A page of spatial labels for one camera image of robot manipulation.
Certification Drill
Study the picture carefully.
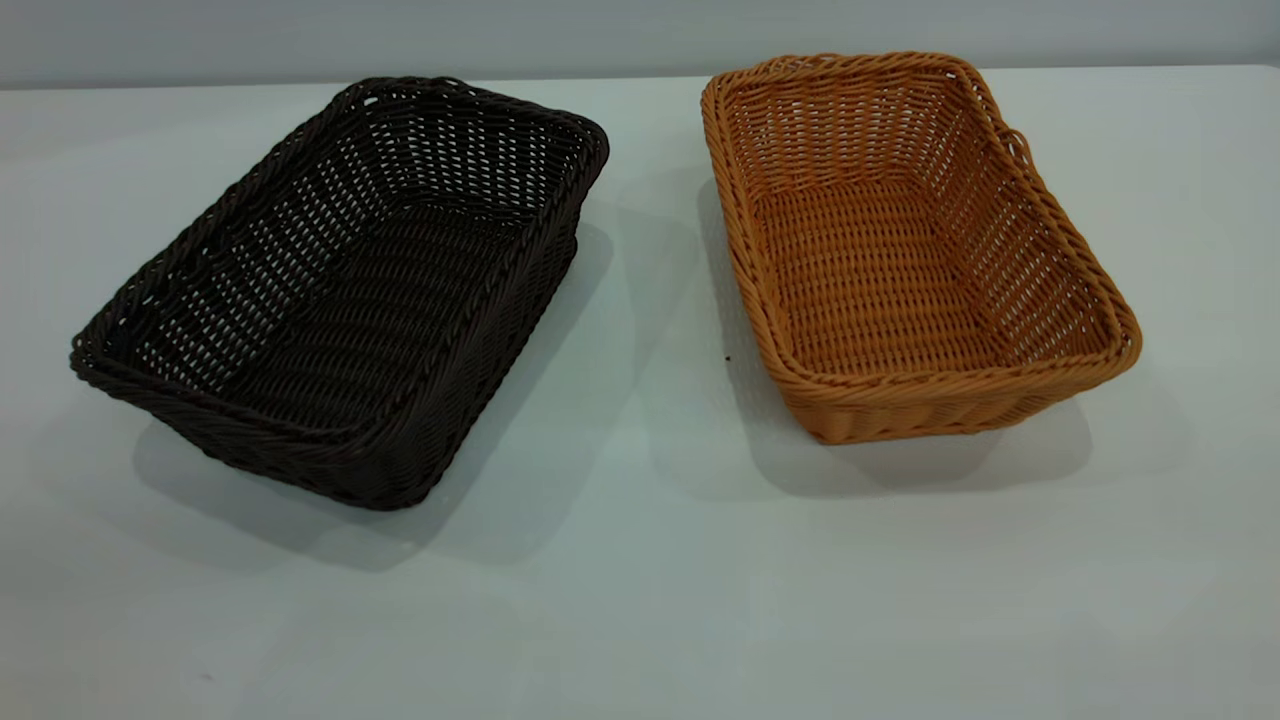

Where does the orange woven wicker basket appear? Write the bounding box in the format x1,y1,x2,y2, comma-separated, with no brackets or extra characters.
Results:
700,50,1144,446

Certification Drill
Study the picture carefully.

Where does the black woven wicker basket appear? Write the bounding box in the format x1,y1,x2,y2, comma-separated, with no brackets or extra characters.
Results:
68,75,611,512

